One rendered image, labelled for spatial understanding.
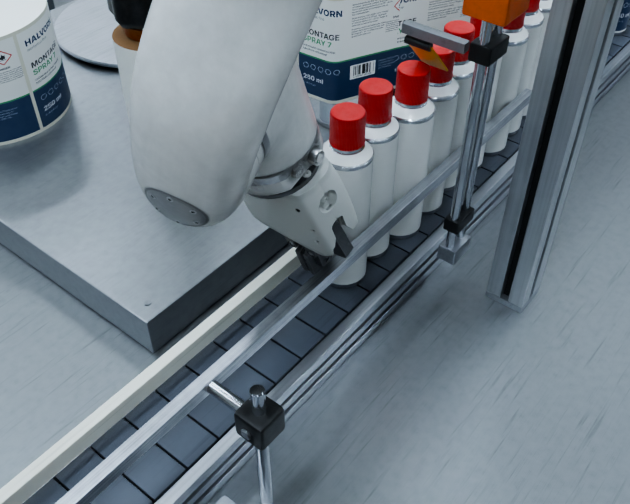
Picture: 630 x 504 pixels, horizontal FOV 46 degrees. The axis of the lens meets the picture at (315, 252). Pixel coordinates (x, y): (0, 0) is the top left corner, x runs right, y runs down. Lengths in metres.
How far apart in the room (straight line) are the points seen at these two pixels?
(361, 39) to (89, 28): 0.51
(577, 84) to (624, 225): 0.36
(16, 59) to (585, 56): 0.68
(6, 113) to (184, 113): 0.65
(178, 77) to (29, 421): 0.47
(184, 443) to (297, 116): 0.31
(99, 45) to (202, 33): 0.85
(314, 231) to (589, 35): 0.28
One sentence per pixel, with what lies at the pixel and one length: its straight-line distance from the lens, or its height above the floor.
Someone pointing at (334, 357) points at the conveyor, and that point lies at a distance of 0.76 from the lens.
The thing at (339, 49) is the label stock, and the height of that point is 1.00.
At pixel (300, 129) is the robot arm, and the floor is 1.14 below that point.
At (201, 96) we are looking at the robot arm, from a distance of 0.42.
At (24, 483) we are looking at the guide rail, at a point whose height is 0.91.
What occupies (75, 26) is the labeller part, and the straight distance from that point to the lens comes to 1.32.
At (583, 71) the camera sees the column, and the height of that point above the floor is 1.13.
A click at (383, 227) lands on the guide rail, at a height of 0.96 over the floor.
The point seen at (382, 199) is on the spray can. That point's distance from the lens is 0.77.
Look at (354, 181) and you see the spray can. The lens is 0.70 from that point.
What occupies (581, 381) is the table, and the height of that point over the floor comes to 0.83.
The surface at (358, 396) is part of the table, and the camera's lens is 0.77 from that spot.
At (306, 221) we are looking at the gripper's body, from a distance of 0.62.
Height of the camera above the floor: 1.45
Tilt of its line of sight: 43 degrees down
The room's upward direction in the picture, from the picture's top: straight up
